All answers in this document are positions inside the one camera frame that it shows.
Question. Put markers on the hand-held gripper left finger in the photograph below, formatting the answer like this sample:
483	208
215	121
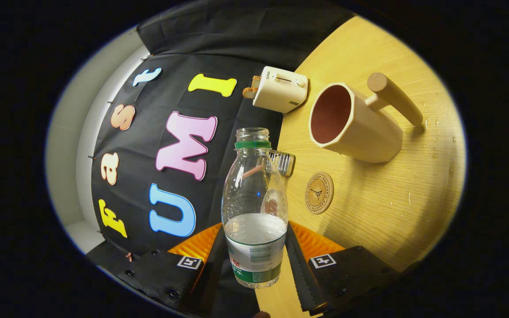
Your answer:
210	282

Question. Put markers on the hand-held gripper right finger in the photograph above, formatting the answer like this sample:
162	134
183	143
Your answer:
301	282

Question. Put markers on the clear plastic juice bottle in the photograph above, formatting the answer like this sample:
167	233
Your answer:
254	238

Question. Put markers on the round cork coaster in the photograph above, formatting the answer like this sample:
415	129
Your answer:
319	193

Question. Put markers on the wooden table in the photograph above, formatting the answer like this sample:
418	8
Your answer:
378	203

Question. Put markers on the cream toaster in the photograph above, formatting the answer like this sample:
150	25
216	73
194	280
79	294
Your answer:
281	92

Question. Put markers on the toast bread slice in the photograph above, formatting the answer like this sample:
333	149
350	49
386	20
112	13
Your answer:
250	92

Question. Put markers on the black backdrop cloth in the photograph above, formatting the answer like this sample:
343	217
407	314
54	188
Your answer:
219	48

